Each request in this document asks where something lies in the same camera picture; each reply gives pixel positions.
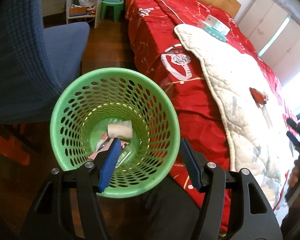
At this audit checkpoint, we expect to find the teal tissue box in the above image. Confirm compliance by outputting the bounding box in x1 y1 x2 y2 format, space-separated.
197 21 227 42

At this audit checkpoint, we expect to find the orange snack wrapper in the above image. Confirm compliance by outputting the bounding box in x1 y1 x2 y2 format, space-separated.
250 87 268 105

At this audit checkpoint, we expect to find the blue office chair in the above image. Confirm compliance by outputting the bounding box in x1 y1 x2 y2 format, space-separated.
0 0 90 124

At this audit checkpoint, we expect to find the white quilted blanket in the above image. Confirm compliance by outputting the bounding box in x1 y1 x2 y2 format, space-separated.
174 24 298 222

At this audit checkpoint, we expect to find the white wardrobe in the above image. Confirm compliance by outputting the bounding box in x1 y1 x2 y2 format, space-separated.
239 0 300 86

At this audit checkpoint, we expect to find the red patterned bedspread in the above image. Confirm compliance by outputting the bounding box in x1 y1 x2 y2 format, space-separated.
125 0 299 233

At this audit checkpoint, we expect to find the white shelf desk unit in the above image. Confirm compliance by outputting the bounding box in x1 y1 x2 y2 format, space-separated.
65 0 103 28

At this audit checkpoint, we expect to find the clear plastic bag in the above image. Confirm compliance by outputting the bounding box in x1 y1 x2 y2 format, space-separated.
115 140 131 168

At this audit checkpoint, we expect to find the white tissue pack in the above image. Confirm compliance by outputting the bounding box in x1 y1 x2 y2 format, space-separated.
205 15 230 36

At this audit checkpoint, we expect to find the green plastic stool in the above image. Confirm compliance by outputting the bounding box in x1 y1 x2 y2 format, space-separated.
100 0 125 22

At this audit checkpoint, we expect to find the window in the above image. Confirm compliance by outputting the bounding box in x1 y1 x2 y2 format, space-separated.
283 72 300 115

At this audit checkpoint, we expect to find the person's right hand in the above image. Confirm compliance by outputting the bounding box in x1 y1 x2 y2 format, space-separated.
288 160 300 207

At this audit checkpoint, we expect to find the pink snack wrapper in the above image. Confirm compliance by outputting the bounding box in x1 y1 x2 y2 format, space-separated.
88 132 129 161

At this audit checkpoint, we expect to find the white paper cup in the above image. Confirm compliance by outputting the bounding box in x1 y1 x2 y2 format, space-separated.
107 120 133 139

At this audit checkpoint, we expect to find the green plastic waste basket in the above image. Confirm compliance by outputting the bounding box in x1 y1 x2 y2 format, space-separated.
50 67 180 198

